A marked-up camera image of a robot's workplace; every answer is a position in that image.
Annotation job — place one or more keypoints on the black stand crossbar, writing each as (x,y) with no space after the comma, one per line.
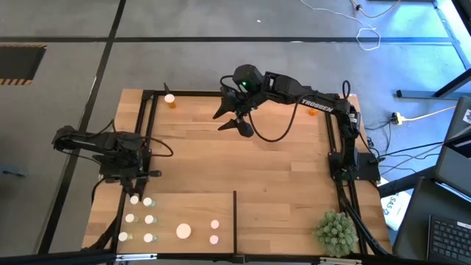
(55,257)

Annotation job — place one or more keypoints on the artificial green plant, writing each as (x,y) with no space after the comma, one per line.
(336,233)

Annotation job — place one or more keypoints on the small green medicine bottle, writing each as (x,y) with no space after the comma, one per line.
(148,237)
(149,219)

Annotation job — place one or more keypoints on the silver metal bracket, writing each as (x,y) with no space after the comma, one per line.
(136,256)
(340,260)

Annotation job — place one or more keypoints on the small yellow medicine bottle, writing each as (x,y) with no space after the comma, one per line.
(129,218)
(123,236)

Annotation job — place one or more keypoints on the black aluminium table frame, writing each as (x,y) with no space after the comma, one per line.
(191,93)

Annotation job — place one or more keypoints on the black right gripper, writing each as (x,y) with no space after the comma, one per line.
(241,105)

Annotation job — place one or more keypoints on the black desk leg bar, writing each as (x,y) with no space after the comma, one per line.
(404,183)

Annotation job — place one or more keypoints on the small bottle orange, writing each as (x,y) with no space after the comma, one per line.
(147,201)

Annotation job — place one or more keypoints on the small white-capped medicine bottle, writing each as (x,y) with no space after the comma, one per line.
(134,200)

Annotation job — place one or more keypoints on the black shelf divider panel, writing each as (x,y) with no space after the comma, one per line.
(235,221)

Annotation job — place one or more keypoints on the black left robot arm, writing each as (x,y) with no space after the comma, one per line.
(92,141)

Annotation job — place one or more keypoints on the black table-level camera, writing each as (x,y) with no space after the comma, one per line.
(238,259)

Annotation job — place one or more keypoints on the black floor hatch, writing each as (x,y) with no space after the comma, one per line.
(20,62)

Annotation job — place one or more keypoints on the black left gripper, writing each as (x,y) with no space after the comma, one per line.
(127,173)

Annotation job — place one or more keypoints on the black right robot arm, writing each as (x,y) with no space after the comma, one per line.
(324,105)

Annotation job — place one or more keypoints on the black laptop with keyboard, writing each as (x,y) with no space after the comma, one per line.
(450,239)

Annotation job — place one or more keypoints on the blue-black desk frame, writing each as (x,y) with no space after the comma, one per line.
(416,94)

